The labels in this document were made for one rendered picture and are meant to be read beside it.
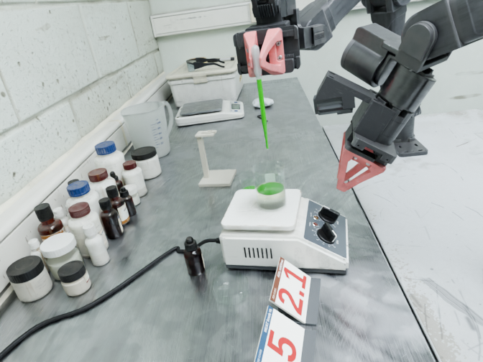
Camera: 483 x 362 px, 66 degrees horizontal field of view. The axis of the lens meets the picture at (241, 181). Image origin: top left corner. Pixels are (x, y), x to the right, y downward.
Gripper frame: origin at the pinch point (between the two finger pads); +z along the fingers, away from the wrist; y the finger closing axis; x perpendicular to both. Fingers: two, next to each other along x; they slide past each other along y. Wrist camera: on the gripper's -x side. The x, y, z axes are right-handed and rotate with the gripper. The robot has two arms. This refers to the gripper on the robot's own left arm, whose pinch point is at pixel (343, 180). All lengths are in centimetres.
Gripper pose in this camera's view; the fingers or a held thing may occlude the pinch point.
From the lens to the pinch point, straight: 62.8
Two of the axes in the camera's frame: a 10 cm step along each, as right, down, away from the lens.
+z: -3.7, 7.7, 5.3
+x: 9.0, 4.4, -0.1
